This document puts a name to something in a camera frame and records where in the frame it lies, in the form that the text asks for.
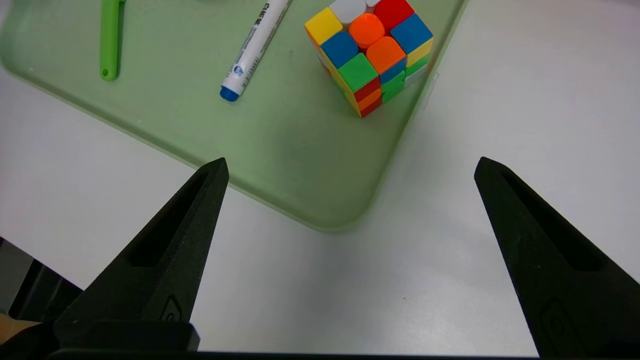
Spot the white marker with blue cap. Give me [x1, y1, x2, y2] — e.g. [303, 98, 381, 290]
[219, 0, 293, 103]

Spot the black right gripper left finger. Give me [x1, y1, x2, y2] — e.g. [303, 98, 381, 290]
[54, 157, 230, 352]

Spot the green plastic stick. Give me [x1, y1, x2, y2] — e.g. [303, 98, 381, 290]
[99, 0, 126, 82]

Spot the pale green plastic tray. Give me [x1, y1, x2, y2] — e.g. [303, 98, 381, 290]
[0, 0, 470, 233]

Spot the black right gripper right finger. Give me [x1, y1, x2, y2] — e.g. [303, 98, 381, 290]
[473, 156, 640, 359]

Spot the multicoloured puzzle cube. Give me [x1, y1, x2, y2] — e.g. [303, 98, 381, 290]
[304, 0, 435, 119]

